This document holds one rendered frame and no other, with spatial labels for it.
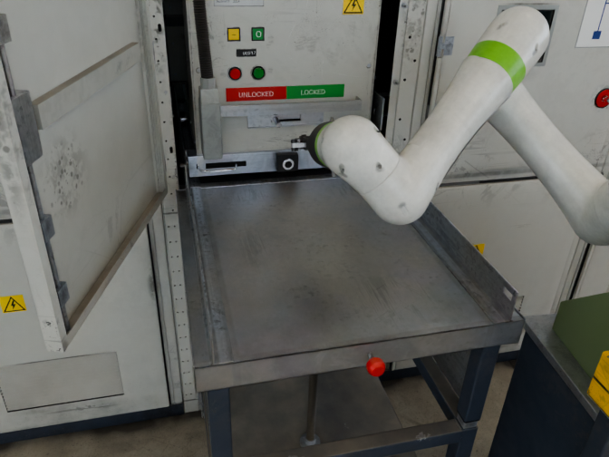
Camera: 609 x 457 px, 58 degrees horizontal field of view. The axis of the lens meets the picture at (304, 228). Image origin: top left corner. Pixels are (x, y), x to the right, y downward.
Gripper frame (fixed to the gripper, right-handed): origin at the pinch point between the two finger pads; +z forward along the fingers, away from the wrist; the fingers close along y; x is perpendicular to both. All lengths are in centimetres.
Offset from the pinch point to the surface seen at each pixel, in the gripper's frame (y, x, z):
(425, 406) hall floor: 48, -96, 37
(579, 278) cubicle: 109, -56, 37
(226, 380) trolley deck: -26, -38, -40
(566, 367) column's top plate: 40, -45, -43
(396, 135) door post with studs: 30.9, -0.2, 18.5
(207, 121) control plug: -21.9, 6.0, 9.0
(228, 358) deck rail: -25, -34, -41
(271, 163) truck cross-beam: -4.4, -6.1, 23.9
